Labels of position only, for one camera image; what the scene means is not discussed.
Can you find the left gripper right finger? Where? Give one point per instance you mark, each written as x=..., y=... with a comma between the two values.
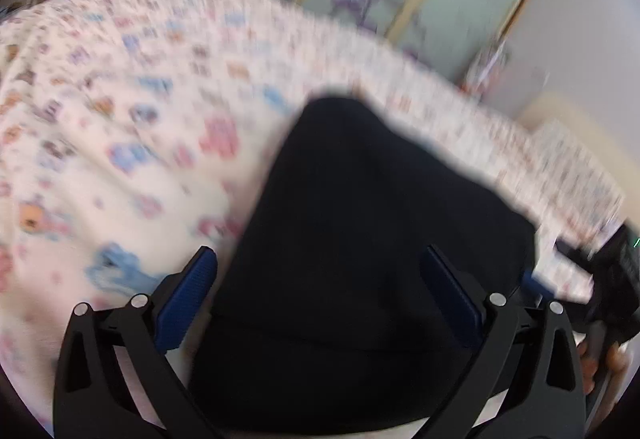
x=524, y=381

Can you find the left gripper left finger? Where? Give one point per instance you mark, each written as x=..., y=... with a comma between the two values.
x=91, y=397

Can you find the black pants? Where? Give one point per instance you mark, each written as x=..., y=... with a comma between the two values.
x=325, y=323

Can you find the bear print pillow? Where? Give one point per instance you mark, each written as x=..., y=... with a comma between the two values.
x=586, y=193

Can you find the cream headboard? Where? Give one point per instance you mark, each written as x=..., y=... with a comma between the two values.
x=615, y=159

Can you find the clear tube of plush toys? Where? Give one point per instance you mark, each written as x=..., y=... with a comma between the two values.
x=486, y=68

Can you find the bear print blanket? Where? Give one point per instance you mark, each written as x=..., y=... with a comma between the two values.
x=134, y=132

